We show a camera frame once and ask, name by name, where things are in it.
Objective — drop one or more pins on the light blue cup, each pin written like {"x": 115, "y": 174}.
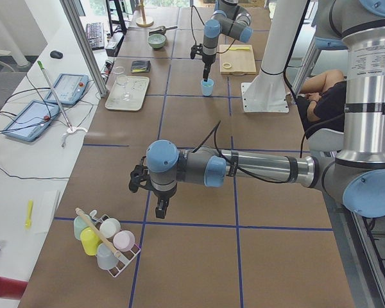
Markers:
{"x": 207, "y": 87}

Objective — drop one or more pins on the green bowl of ice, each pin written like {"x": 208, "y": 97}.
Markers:
{"x": 156, "y": 41}

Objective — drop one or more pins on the yellow cup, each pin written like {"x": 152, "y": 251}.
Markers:
{"x": 90, "y": 241}

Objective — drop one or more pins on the yellow plastic knife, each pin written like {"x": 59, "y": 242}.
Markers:
{"x": 240, "y": 49}

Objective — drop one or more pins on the red object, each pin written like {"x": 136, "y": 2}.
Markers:
{"x": 12, "y": 289}

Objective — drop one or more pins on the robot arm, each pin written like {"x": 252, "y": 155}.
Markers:
{"x": 185, "y": 119}
{"x": 229, "y": 19}

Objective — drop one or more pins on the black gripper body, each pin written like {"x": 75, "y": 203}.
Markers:
{"x": 206, "y": 61}
{"x": 162, "y": 196}

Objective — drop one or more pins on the cream serving tray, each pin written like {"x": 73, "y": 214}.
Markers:
{"x": 137, "y": 86}

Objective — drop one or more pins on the yellow plastic spoon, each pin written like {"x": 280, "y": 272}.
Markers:
{"x": 27, "y": 223}

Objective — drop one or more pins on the seated person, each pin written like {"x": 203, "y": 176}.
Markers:
{"x": 322, "y": 98}

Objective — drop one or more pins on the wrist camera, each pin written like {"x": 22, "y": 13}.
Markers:
{"x": 196, "y": 50}
{"x": 139, "y": 178}

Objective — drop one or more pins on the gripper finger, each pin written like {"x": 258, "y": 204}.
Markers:
{"x": 163, "y": 205}
{"x": 207, "y": 71}
{"x": 158, "y": 208}

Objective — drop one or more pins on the pink cup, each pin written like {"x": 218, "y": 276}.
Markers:
{"x": 124, "y": 240}

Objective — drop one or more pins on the far teach pendant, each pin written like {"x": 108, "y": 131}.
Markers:
{"x": 70, "y": 88}

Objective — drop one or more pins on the metal ice scoop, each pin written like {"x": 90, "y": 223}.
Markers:
{"x": 162, "y": 30}

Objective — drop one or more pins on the teach pendant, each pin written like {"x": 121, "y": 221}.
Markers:
{"x": 70, "y": 88}
{"x": 31, "y": 122}

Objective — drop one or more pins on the wooden rack handle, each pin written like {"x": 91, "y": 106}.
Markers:
{"x": 110, "y": 246}

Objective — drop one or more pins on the white wire cup rack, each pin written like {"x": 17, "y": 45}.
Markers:
{"x": 126, "y": 258}

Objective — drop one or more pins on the near teach pendant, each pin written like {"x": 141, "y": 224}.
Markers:
{"x": 31, "y": 122}

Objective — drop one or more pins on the wooden cutting board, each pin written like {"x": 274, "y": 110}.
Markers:
{"x": 236, "y": 62}

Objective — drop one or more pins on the wooden mug tree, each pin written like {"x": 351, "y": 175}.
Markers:
{"x": 143, "y": 21}

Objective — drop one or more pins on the black computer mouse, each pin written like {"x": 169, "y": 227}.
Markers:
{"x": 56, "y": 54}

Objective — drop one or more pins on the aluminium frame post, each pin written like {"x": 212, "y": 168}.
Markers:
{"x": 79, "y": 33}

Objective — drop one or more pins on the white cup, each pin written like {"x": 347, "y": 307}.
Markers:
{"x": 110, "y": 227}

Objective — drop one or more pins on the grey cup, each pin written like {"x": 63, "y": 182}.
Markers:
{"x": 105, "y": 258}

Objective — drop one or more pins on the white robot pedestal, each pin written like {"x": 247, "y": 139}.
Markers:
{"x": 267, "y": 92}

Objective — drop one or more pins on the green tipped grabber stick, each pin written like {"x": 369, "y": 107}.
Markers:
{"x": 70, "y": 128}

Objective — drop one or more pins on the mint green cup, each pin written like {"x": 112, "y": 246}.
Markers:
{"x": 78, "y": 226}

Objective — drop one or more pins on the black keyboard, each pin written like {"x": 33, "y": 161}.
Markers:
{"x": 95, "y": 35}

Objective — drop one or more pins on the clear wine glass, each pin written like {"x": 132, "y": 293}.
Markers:
{"x": 121, "y": 80}

